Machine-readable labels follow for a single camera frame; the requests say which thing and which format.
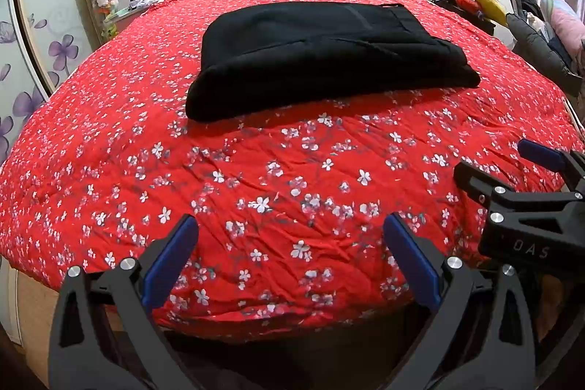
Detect black pants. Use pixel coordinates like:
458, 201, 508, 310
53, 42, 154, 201
185, 1, 482, 123

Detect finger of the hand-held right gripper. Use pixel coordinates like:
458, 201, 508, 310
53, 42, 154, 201
518, 138, 585, 193
452, 160, 585, 213

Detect wooden bed frame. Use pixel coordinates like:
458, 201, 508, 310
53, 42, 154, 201
13, 268, 64, 349

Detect wardrobe door with purple flowers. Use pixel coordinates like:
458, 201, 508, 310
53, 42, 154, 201
0, 0, 98, 164

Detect yellow-green plush toy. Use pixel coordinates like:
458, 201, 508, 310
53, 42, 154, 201
102, 4, 134, 38

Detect yellow cloth item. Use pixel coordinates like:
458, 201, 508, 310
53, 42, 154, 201
467, 0, 509, 28

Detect pink patterned pillow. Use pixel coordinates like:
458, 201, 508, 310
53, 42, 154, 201
539, 0, 585, 55

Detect pink bedside cabinet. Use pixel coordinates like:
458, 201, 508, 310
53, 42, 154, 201
110, 0, 162, 40

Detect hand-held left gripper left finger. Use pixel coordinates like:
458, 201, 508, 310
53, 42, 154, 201
48, 214, 202, 390

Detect red floral blanket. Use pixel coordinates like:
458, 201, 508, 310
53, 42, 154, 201
0, 0, 580, 342

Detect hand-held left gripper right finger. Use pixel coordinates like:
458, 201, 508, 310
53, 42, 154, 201
383, 212, 537, 390

